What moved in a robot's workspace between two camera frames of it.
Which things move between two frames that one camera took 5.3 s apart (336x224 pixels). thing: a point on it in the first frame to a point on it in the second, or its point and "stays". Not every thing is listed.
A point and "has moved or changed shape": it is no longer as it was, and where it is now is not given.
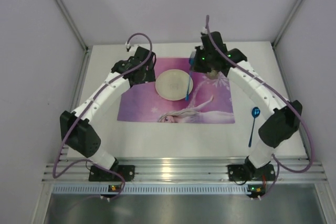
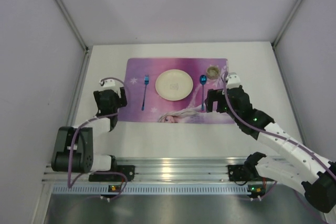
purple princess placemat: x=211 y=99 stays
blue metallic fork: x=187 y=96 to x=146 y=82
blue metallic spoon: x=255 y=112 has moved or changed shape
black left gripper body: x=145 y=74 to x=111 y=97
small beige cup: x=213 y=74 stays
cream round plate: x=172 y=85 stays
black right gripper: x=200 y=66 to x=214 y=98
